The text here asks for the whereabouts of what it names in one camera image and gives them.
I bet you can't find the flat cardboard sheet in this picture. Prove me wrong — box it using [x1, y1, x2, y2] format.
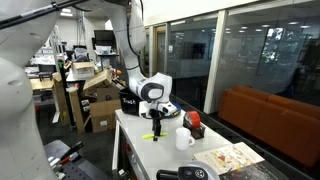
[68, 87, 91, 135]

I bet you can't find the orange sofa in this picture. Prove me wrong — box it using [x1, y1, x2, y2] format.
[218, 85, 320, 169]

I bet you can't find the tall cardboard panel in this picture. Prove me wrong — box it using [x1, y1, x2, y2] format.
[52, 72, 72, 126]

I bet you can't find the large cardboard box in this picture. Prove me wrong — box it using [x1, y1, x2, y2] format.
[89, 99, 123, 134]

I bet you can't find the black perforated workbench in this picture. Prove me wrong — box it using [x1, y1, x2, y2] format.
[44, 139, 112, 180]

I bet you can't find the white plastic cup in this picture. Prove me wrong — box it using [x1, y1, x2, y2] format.
[175, 127, 196, 151]

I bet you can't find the white mathematics book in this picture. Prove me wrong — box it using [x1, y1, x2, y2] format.
[193, 141, 266, 176]

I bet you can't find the open-flap cardboard box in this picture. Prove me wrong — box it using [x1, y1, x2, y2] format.
[82, 69, 126, 103]

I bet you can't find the wooden desk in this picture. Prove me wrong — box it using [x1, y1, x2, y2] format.
[29, 78, 55, 92]

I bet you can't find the yellow pen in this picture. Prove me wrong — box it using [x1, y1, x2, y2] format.
[141, 132, 168, 140]

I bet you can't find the black monitor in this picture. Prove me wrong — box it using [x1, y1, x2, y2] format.
[93, 29, 117, 48]

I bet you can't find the dark discrete book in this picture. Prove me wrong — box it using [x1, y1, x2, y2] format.
[218, 160, 291, 180]

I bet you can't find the black trash bin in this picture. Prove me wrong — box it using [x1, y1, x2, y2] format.
[119, 87, 149, 117]

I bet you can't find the black handled tool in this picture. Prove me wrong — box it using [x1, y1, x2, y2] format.
[49, 141, 84, 168]

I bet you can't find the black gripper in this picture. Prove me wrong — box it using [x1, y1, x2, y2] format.
[148, 109, 165, 142]

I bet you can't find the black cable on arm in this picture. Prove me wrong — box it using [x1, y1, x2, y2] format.
[0, 0, 89, 30]

